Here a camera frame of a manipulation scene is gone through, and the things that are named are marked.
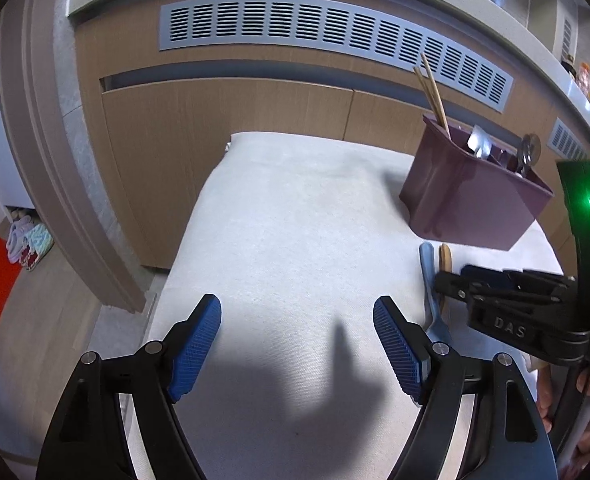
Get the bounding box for brown wooden spoon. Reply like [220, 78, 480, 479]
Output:
[439, 243, 452, 318]

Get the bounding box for grey-blue plastic rice spoon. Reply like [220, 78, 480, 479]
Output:
[419, 242, 453, 348]

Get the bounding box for black plastic ladle spoon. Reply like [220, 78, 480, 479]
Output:
[517, 133, 541, 178]

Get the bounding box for steel smiley handle spoon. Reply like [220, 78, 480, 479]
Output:
[490, 146, 517, 174]

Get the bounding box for person's right hand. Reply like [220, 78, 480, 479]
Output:
[537, 361, 590, 469]

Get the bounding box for maroon plastic utensil holder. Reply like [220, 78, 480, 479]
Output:
[399, 115, 554, 250]

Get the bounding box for short grey vent grille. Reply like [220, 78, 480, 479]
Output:
[546, 118, 588, 160]

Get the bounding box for white cloth table cover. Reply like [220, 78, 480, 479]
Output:
[125, 130, 566, 480]

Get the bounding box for orange-capped clear bottle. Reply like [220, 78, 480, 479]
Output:
[576, 62, 590, 96]

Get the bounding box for bundle of cloths on floor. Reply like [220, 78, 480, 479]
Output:
[6, 210, 54, 271]

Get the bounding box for dark soy sauce bottle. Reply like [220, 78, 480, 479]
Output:
[560, 54, 577, 80]

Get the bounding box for long grey vent grille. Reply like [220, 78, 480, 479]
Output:
[158, 0, 513, 113]

